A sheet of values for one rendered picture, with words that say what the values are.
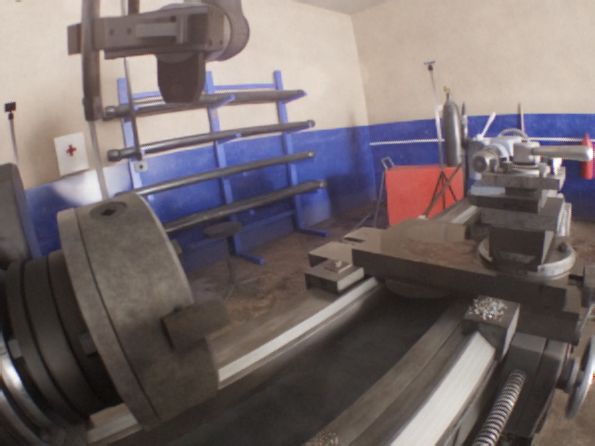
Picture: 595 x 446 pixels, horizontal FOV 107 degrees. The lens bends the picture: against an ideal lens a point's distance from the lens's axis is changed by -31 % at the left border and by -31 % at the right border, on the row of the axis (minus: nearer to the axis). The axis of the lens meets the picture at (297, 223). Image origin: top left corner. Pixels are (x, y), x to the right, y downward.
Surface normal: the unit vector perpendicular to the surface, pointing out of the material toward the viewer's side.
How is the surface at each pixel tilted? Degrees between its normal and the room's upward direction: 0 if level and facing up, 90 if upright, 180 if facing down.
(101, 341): 74
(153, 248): 49
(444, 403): 36
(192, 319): 79
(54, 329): 63
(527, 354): 90
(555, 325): 90
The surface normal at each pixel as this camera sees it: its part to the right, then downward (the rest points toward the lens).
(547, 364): -0.74, 0.28
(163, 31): 0.80, 0.36
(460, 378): 0.26, -0.72
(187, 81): -0.11, 0.52
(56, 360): 0.61, -0.09
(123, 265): 0.42, -0.51
